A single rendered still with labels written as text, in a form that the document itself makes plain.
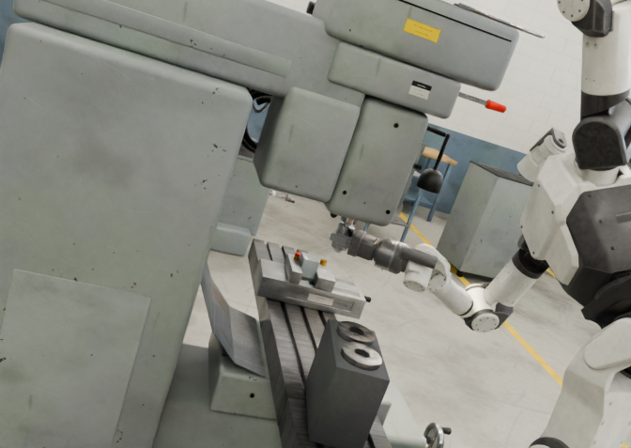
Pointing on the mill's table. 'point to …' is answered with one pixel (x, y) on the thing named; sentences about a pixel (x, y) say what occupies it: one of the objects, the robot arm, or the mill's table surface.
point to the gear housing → (393, 81)
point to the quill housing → (377, 162)
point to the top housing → (416, 28)
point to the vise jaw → (324, 278)
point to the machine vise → (290, 286)
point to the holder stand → (345, 385)
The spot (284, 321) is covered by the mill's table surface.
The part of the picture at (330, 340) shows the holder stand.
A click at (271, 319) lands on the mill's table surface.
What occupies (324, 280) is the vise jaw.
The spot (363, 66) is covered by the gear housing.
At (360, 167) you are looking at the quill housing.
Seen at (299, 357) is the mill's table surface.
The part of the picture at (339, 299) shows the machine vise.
